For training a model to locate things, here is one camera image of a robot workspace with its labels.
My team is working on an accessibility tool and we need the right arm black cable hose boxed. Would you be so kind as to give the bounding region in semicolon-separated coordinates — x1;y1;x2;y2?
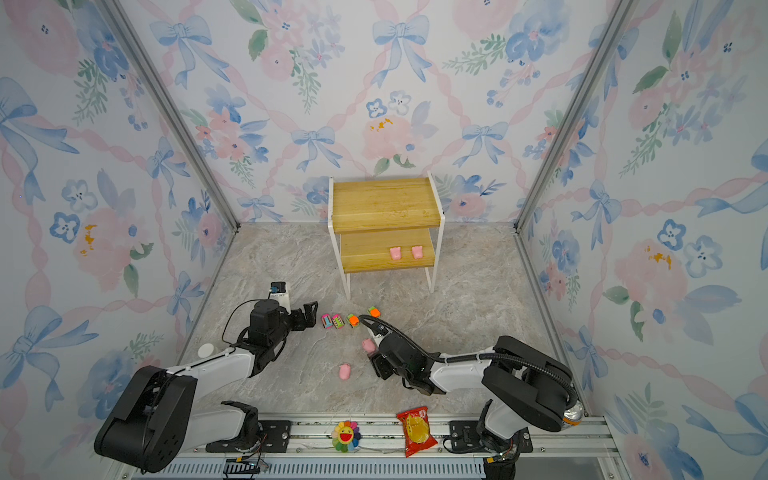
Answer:
358;314;583;415

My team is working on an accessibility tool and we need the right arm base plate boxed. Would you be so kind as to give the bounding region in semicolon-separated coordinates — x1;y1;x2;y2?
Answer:
446;420;533;454

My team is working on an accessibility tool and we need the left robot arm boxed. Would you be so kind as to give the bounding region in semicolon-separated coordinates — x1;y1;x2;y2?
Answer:
94;298;319;473

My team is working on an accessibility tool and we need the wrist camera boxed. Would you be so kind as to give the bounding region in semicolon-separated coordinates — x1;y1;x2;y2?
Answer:
368;323;391;347
268;281;292;311

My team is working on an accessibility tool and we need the aluminium corner post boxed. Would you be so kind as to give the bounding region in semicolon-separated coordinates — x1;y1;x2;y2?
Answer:
95;0;240;232
514;0;636;236

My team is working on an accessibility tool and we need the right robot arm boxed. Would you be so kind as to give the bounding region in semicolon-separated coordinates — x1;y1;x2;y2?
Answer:
369;326;585;460

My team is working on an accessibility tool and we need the orange drink can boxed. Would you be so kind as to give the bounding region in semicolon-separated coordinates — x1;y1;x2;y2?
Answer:
563;401;585;428

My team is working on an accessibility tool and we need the wooden two-tier shelf white frame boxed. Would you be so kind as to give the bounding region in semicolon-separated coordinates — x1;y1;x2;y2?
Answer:
327;174;446;298

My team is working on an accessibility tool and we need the red snack bag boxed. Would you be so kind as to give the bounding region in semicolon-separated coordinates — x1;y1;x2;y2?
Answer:
396;406;438;458

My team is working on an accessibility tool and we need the pink green toy car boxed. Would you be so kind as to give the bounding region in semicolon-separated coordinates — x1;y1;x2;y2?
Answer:
331;314;345;329

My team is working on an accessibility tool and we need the left aluminium corner post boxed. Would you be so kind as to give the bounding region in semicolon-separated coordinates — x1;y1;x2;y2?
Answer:
95;0;240;232

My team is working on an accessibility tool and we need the aluminium front rail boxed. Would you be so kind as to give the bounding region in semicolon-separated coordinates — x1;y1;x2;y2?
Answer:
107;413;631;480

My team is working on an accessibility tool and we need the rainbow smiling flower toy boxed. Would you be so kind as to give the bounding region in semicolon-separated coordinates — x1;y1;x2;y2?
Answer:
331;420;362;453

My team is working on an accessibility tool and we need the right aluminium corner post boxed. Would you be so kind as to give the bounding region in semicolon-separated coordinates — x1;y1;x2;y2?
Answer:
514;0;636;236

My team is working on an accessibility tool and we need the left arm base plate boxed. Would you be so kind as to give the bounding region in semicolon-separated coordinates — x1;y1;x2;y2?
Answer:
205;420;292;454

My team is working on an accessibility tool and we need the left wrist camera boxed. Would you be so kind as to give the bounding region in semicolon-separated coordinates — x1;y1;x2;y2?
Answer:
268;281;292;311

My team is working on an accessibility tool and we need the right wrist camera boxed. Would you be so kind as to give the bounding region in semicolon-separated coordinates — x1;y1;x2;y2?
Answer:
368;323;391;347

